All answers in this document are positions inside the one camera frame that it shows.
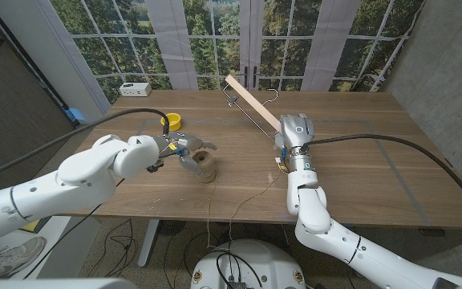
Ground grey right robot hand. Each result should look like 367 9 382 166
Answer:
274 113 316 173

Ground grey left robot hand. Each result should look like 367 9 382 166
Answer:
146 131 219 177

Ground jute twine spool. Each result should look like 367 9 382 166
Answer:
192 150 218 185

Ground wooden stick with metal wire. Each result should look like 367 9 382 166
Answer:
221 74 283 140

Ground thin jute thread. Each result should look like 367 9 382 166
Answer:
227 162 282 244
205 180 219 249

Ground small yellow cup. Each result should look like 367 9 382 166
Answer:
160 112 183 132

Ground white power strip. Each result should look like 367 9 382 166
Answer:
119 82 152 98

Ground white table leg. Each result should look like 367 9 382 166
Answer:
137 218 160 268

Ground printed window backdrop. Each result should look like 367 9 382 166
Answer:
48 0 427 105

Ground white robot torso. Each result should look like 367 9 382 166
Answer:
190 238 307 289

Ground grey white sneaker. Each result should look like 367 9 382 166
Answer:
0 236 47 280

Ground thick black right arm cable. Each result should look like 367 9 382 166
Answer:
299 133 462 222

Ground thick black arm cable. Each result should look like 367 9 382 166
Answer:
0 107 171 184
299 133 462 222

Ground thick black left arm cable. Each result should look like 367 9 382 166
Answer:
0 107 171 184

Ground blue object by wall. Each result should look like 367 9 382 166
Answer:
64 107 86 124

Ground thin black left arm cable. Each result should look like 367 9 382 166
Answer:
22 178 126 280

